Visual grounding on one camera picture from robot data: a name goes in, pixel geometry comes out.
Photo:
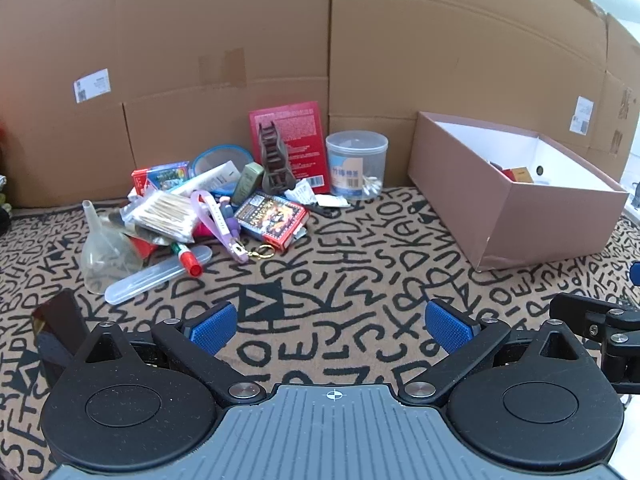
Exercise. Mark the red capped marker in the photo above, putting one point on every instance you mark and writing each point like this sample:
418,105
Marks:
190,262

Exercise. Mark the brown cardboard panel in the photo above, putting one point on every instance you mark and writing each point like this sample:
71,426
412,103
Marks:
175,35
475,50

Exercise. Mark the dark patterned card box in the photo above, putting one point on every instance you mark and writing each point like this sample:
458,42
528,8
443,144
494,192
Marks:
270,217

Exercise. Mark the green small box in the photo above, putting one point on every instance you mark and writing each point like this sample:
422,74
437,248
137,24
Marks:
248,180

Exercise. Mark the black glossy phone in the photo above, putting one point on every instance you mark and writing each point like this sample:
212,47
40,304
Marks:
57,330

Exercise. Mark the clear plastic funnel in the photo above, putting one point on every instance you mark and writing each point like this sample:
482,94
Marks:
107,260

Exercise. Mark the clear toothbrush case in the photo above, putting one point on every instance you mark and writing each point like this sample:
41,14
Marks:
145,280

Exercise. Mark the colourful printed card box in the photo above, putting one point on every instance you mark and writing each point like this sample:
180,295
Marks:
160,175

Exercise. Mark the cotton swab packet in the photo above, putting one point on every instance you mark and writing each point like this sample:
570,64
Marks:
160,215

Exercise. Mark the red small packet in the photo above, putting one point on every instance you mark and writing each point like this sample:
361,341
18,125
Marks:
142,247

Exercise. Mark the red flat box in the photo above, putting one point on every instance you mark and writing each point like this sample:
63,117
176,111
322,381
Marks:
300,125

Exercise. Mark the letter printed rug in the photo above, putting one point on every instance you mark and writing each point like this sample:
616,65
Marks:
350,270

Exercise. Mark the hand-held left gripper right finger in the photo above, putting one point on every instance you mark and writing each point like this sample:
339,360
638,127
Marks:
447,327

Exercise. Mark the pink cardboard box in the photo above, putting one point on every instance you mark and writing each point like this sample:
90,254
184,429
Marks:
525,230

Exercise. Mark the clear cotton swab jar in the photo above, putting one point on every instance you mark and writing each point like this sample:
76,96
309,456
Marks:
357,170

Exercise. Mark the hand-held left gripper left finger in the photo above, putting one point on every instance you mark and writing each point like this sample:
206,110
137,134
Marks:
215,330

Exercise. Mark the white tube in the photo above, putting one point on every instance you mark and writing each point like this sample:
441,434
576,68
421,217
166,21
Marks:
215,176

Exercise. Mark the orange small box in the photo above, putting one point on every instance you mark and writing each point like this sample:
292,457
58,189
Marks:
523,174

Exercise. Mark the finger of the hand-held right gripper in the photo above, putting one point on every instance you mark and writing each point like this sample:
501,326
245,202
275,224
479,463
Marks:
636,272
620,350

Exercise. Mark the red small item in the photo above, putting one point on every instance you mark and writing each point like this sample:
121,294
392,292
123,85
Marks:
506,174

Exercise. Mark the brown tower model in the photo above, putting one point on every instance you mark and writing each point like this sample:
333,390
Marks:
275,160

